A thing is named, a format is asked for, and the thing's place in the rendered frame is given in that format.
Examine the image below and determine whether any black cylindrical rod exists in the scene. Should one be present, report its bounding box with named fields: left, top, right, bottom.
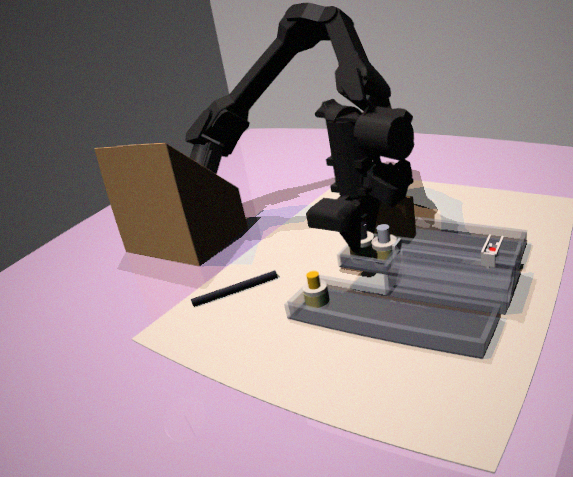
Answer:
left=190, top=270, right=278, bottom=306

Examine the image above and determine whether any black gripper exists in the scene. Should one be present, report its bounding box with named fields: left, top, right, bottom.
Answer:
left=306, top=151, right=381, bottom=253

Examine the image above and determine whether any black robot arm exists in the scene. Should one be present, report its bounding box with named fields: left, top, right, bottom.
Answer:
left=185, top=3, right=415, bottom=207

